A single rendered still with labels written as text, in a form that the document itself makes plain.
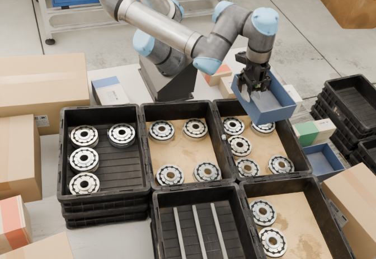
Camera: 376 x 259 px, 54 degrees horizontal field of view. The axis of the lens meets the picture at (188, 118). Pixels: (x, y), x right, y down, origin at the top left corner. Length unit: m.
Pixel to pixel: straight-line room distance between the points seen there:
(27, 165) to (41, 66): 0.49
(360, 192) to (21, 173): 1.24
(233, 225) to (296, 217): 0.24
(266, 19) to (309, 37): 2.85
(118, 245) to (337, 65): 2.77
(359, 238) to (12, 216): 1.20
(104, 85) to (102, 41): 1.60
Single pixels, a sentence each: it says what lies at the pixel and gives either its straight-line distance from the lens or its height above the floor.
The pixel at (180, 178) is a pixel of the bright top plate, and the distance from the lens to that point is 1.35.
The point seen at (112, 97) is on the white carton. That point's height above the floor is 0.79.
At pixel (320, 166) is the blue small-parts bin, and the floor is 0.70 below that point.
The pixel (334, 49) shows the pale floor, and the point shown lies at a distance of 3.84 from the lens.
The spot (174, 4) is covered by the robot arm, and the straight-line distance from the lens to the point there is 1.58.
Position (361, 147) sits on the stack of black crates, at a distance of 2.29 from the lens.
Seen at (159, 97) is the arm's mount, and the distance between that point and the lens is 1.75.
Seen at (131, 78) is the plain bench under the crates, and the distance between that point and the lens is 1.92.
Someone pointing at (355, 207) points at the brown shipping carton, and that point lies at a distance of 1.51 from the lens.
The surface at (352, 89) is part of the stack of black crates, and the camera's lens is 2.61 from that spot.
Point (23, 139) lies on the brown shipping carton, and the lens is 1.50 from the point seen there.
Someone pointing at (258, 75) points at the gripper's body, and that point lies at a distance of 1.14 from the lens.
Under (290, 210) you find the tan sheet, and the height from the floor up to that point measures 0.83.
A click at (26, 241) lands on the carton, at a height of 0.75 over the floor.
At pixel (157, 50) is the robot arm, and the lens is 1.58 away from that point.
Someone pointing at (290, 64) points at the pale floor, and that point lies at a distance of 3.44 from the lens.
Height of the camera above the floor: 2.00
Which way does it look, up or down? 48 degrees down
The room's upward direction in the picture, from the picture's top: 10 degrees clockwise
